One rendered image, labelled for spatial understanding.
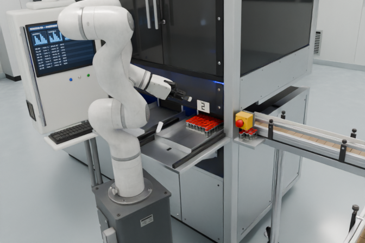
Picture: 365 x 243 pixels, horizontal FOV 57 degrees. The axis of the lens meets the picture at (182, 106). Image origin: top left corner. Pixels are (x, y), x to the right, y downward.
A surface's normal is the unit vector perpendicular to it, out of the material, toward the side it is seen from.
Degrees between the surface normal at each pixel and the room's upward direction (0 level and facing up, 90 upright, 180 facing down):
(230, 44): 90
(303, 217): 0
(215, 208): 90
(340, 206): 0
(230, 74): 90
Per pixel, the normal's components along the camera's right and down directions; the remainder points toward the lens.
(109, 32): -0.01, 0.65
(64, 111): 0.64, 0.27
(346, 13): -0.67, 0.32
